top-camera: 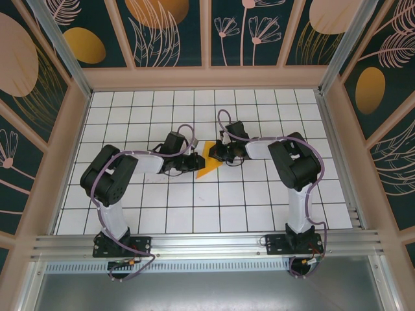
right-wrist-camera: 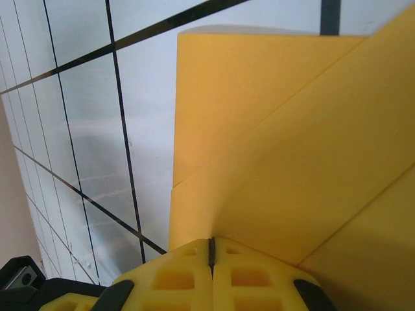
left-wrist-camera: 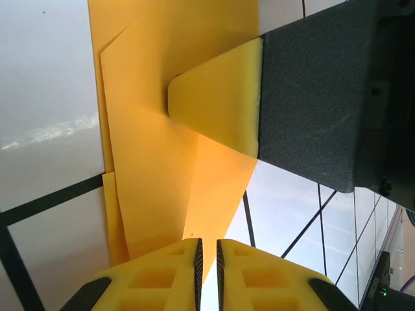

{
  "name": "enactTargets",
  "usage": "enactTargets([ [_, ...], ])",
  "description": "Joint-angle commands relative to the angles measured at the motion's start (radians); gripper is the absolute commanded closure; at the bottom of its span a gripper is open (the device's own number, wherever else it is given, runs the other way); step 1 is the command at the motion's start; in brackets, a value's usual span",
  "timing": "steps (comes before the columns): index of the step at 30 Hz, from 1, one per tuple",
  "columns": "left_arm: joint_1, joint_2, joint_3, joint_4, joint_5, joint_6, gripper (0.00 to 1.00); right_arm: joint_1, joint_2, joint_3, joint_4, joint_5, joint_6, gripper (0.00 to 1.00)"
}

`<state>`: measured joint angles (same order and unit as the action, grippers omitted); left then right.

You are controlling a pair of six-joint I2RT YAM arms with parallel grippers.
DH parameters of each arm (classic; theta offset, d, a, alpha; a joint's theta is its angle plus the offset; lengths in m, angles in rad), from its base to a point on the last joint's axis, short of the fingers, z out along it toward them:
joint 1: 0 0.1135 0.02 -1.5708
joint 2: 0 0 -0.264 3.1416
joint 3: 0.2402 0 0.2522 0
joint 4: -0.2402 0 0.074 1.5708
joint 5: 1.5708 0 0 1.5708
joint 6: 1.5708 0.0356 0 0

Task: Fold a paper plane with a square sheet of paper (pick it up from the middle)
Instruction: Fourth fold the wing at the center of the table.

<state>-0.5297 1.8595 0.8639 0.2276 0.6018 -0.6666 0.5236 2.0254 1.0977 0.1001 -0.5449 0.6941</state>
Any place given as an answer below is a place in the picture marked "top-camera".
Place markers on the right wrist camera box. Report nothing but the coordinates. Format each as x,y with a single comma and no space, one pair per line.
224,137

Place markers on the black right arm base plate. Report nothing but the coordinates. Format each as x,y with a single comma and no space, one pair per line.
275,246

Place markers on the yellow power connector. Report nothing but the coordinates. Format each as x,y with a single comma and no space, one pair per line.
307,260
131,261

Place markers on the aluminium table rail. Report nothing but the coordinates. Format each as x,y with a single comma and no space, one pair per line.
207,246

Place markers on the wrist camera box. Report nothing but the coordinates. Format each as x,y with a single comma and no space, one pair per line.
194,143
224,137

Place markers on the orange square paper sheet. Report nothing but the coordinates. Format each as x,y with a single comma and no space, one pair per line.
207,170

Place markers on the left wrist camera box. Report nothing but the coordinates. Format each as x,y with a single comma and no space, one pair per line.
194,143

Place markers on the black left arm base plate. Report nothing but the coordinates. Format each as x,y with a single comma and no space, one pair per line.
142,246

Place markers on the aluminium frame post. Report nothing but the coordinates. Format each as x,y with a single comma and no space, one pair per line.
343,48
65,55

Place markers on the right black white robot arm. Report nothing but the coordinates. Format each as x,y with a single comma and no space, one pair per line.
291,162

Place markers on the aluminium side rail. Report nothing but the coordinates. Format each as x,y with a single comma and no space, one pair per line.
331,129

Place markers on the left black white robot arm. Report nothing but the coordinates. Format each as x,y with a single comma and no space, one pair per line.
103,178

